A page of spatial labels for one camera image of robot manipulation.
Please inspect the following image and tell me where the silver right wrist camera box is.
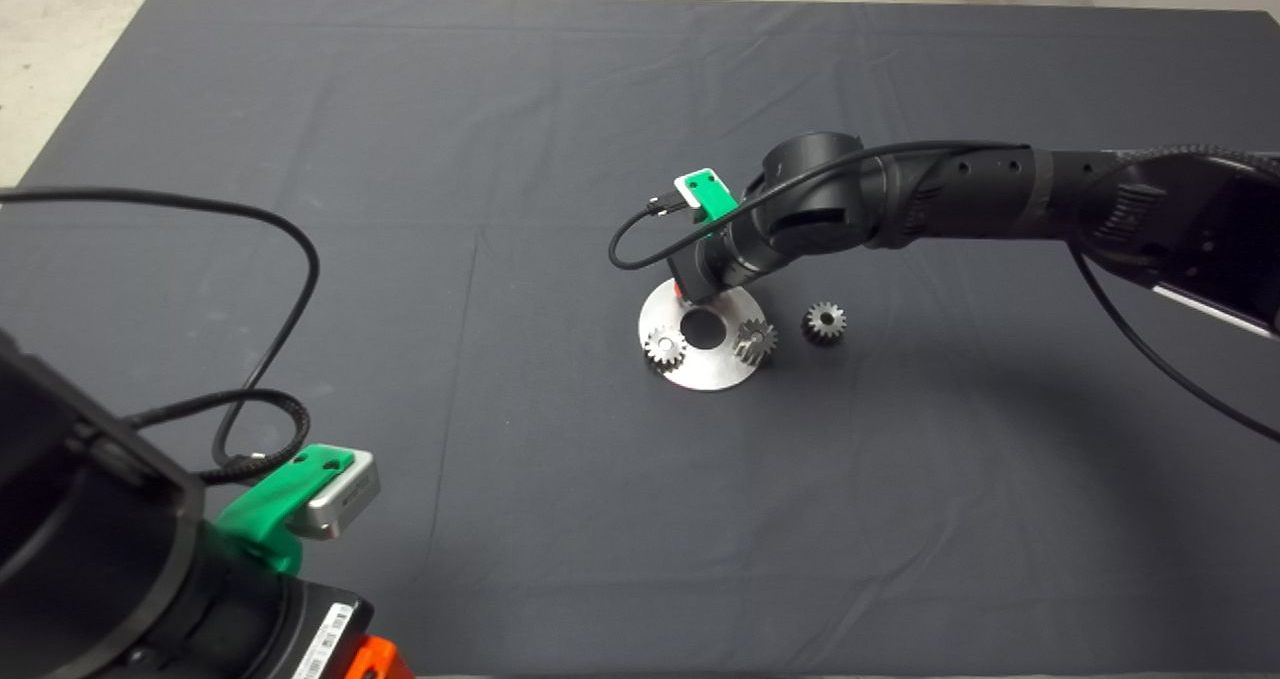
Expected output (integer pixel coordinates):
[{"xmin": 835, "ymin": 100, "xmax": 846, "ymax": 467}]
[{"xmin": 673, "ymin": 167, "xmax": 721, "ymax": 211}]

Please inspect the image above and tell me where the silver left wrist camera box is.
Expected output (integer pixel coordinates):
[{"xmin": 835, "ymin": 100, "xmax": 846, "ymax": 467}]
[{"xmin": 290, "ymin": 451, "xmax": 382, "ymax": 542}]

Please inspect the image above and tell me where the dark grey table cloth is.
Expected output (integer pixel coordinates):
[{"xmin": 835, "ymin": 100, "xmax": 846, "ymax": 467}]
[{"xmin": 0, "ymin": 0, "xmax": 1280, "ymax": 679}]

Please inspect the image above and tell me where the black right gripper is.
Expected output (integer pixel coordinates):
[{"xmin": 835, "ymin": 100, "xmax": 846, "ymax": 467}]
[{"xmin": 671, "ymin": 221, "xmax": 767, "ymax": 310}]

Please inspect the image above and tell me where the green right camera mount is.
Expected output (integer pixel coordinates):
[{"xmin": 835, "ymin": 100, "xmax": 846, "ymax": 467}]
[{"xmin": 690, "ymin": 174, "xmax": 742, "ymax": 240}]

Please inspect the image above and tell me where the round metal plate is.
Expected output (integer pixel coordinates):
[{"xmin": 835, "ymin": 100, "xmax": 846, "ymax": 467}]
[{"xmin": 638, "ymin": 277, "xmax": 772, "ymax": 393}]

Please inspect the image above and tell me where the small steel gear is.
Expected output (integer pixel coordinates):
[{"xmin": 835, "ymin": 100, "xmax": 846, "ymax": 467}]
[
  {"xmin": 801, "ymin": 301, "xmax": 848, "ymax": 348},
  {"xmin": 733, "ymin": 319, "xmax": 780, "ymax": 368},
  {"xmin": 645, "ymin": 326, "xmax": 689, "ymax": 371}
]

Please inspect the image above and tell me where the black right arm hanging cable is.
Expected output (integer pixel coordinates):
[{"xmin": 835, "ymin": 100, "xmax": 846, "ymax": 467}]
[{"xmin": 1064, "ymin": 243, "xmax": 1280, "ymax": 446}]

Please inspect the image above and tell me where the green left camera mount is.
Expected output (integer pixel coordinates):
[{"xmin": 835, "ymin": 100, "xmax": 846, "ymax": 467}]
[{"xmin": 213, "ymin": 444, "xmax": 357, "ymax": 576}]

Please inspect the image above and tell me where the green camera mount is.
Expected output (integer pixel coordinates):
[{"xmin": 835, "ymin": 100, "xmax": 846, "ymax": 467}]
[
  {"xmin": 213, "ymin": 444, "xmax": 357, "ymax": 576},
  {"xmin": 690, "ymin": 174, "xmax": 742, "ymax": 240}
]

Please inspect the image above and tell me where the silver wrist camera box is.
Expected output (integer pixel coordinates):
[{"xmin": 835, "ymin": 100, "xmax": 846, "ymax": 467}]
[
  {"xmin": 290, "ymin": 451, "xmax": 382, "ymax": 542},
  {"xmin": 673, "ymin": 167, "xmax": 721, "ymax": 211}
]

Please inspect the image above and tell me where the braided black left arm cable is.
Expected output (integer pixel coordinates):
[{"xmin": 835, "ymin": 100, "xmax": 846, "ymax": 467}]
[{"xmin": 125, "ymin": 388, "xmax": 312, "ymax": 487}]

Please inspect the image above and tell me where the black left camera cable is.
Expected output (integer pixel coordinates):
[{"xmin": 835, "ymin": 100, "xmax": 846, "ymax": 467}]
[{"xmin": 0, "ymin": 188, "xmax": 322, "ymax": 470}]

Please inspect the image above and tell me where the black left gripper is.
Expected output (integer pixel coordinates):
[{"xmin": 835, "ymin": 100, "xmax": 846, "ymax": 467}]
[{"xmin": 230, "ymin": 577, "xmax": 416, "ymax": 679}]

